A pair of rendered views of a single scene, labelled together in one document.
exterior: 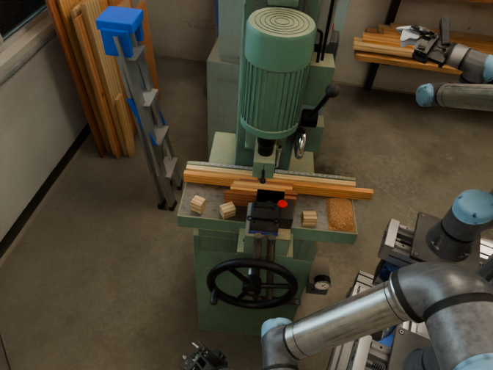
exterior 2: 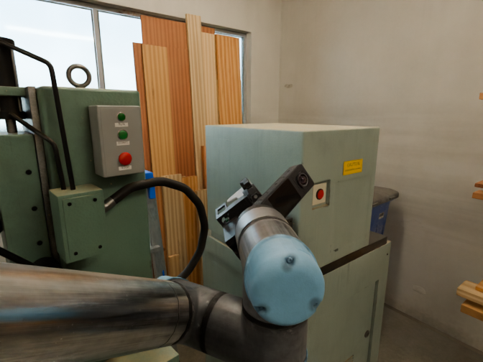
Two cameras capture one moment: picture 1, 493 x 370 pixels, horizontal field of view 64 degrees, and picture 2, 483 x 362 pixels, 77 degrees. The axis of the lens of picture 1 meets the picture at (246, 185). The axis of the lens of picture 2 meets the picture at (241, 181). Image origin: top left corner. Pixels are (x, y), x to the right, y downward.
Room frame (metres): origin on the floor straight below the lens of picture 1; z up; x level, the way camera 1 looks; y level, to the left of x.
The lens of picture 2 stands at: (0.99, -0.93, 1.46)
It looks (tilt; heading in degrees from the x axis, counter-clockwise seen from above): 13 degrees down; 46
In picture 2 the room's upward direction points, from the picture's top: straight up
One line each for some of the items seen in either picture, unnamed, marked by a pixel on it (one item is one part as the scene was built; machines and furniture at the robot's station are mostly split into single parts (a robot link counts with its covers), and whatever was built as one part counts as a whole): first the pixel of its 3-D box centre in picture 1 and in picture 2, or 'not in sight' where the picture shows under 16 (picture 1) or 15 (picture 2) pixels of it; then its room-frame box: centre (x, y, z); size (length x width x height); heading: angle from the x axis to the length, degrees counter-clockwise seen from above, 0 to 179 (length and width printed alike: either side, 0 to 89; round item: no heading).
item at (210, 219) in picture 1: (267, 216); not in sight; (0.85, -0.08, 0.87); 0.61 x 0.30 x 0.06; 89
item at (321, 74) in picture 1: (318, 79); (80, 221); (1.17, -0.21, 1.23); 0.09 x 0.08 x 0.15; 179
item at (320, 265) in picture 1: (318, 275); not in sight; (0.81, -0.31, 0.58); 0.12 x 0.08 x 0.08; 179
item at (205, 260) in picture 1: (252, 246); not in sight; (1.08, -0.05, 0.36); 0.58 x 0.45 x 0.71; 179
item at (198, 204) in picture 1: (198, 204); not in sight; (0.84, 0.15, 0.92); 0.04 x 0.04 x 0.04; 68
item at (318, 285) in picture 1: (321, 283); not in sight; (0.74, -0.31, 0.65); 0.06 x 0.04 x 0.08; 89
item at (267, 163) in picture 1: (264, 158); not in sight; (0.98, -0.05, 1.03); 0.14 x 0.07 x 0.09; 179
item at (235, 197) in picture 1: (259, 200); not in sight; (0.87, -0.05, 0.93); 0.24 x 0.01 x 0.06; 89
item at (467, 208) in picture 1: (471, 213); not in sight; (0.85, -0.73, 0.98); 0.13 x 0.12 x 0.14; 110
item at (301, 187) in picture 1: (277, 185); not in sight; (0.96, -0.11, 0.92); 0.67 x 0.02 x 0.04; 89
